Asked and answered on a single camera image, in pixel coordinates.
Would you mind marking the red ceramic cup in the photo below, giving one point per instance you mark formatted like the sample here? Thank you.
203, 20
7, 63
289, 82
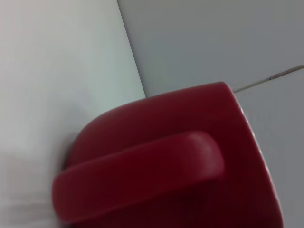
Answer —
154, 133

